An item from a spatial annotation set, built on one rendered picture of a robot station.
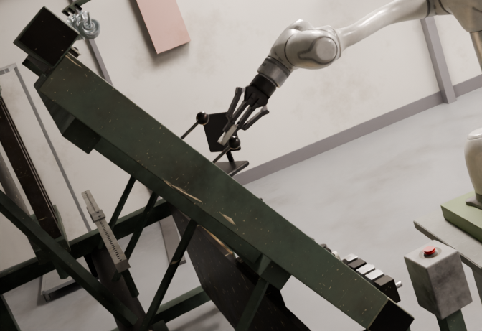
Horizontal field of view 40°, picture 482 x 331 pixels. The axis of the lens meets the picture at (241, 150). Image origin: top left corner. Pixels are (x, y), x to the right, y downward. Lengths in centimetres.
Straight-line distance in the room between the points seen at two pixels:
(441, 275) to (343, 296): 32
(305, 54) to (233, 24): 410
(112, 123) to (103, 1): 427
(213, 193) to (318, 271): 38
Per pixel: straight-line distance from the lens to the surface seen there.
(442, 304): 207
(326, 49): 181
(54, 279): 552
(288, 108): 609
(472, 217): 247
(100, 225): 312
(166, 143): 160
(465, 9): 211
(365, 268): 242
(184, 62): 586
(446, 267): 204
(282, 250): 175
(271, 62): 197
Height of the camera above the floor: 192
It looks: 15 degrees down
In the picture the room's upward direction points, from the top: 20 degrees counter-clockwise
